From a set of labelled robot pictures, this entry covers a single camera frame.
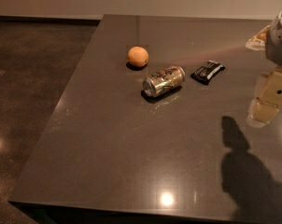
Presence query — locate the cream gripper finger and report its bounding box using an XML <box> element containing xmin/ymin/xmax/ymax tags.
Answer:
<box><xmin>247</xmin><ymin>66</ymin><xmax>282</xmax><ymax>128</ymax></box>
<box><xmin>246</xmin><ymin>25</ymin><xmax>270</xmax><ymax>50</ymax></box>

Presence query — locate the black snack packet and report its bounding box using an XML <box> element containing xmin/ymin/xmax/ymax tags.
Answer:
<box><xmin>190</xmin><ymin>61</ymin><xmax>225</xmax><ymax>85</ymax></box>

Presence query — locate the orange fruit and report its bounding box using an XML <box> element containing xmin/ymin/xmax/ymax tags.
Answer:
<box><xmin>127</xmin><ymin>47</ymin><xmax>148</xmax><ymax>67</ymax></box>

